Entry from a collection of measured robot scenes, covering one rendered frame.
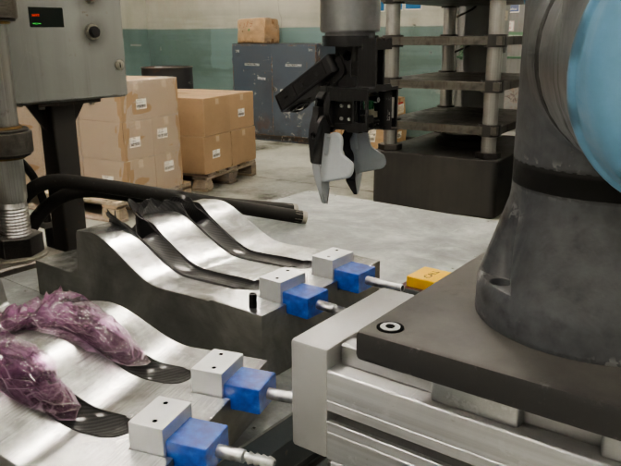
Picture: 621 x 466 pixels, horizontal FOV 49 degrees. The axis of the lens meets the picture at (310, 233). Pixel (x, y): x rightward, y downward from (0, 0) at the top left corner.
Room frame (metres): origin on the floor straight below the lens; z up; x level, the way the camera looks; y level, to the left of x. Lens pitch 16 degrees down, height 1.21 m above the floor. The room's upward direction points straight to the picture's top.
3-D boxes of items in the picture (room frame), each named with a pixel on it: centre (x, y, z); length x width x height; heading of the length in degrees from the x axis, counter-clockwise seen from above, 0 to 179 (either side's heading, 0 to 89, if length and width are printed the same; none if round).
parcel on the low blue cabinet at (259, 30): (8.39, 0.60, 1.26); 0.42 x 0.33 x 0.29; 57
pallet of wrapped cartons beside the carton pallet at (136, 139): (5.07, 1.62, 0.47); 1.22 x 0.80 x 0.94; 61
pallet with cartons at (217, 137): (5.99, 1.19, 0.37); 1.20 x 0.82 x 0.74; 65
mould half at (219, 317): (1.01, 0.17, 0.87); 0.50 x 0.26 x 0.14; 52
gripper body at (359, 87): (0.89, -0.06, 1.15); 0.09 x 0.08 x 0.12; 52
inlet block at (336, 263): (0.88, -0.07, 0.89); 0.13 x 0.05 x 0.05; 52
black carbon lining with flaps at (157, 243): (0.99, 0.17, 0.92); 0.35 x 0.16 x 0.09; 52
